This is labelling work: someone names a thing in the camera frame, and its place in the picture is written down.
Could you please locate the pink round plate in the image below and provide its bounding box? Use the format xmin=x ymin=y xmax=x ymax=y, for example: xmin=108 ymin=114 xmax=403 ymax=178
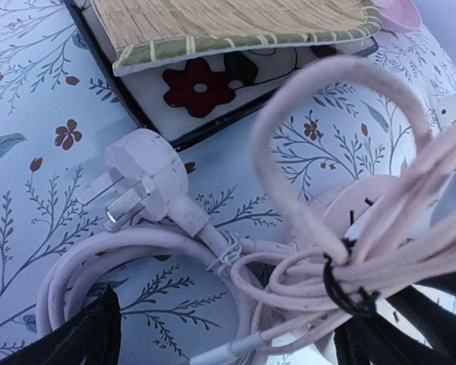
xmin=372 ymin=0 xmax=423 ymax=33

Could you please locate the woven bamboo tray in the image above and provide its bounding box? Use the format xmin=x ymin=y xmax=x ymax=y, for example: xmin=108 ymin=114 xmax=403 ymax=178
xmin=91 ymin=0 xmax=382 ymax=76

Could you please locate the square floral plate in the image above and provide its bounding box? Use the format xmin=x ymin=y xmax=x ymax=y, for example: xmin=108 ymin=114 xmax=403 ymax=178
xmin=65 ymin=1 xmax=378 ymax=151

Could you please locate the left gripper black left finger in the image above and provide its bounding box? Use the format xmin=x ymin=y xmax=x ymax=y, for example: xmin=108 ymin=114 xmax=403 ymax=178
xmin=0 ymin=285 xmax=122 ymax=365

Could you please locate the pink thin charger cable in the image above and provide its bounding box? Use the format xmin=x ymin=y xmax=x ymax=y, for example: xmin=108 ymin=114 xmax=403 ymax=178
xmin=189 ymin=56 xmax=456 ymax=365

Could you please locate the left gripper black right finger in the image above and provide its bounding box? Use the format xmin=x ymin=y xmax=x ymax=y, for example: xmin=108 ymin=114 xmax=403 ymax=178
xmin=332 ymin=159 xmax=456 ymax=365

